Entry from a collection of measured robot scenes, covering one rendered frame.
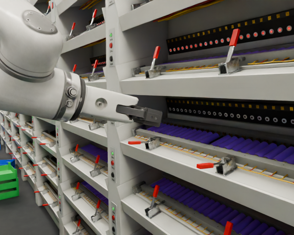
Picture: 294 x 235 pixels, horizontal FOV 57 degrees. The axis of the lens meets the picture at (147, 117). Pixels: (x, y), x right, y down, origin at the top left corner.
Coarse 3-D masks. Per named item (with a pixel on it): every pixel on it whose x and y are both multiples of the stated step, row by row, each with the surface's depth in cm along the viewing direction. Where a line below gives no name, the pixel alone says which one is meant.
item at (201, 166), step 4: (224, 160) 55; (196, 164) 52; (200, 164) 52; (204, 164) 52; (208, 164) 52; (212, 164) 53; (216, 164) 53; (220, 164) 54; (200, 168) 51; (204, 168) 52
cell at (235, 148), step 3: (243, 141) 63; (246, 141) 63; (249, 141) 63; (240, 144) 62; (243, 144) 62; (246, 144) 63; (234, 147) 61; (237, 147) 61; (240, 147) 61; (234, 150) 61; (237, 150) 61
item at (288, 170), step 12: (144, 132) 86; (156, 132) 83; (168, 144) 74; (180, 144) 72; (192, 144) 68; (204, 144) 66; (216, 156) 62; (240, 156) 56; (252, 156) 54; (240, 168) 54; (252, 168) 52; (264, 168) 52; (276, 168) 49; (288, 168) 47
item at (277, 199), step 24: (192, 120) 86; (216, 120) 77; (120, 144) 90; (144, 144) 82; (168, 168) 70; (192, 168) 61; (216, 192) 57; (240, 192) 51; (264, 192) 46; (288, 192) 45; (288, 216) 44
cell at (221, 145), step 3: (231, 138) 66; (234, 138) 67; (237, 138) 67; (225, 141) 66; (228, 141) 66; (231, 141) 66; (219, 144) 65; (222, 144) 65; (225, 144) 65; (222, 147) 64
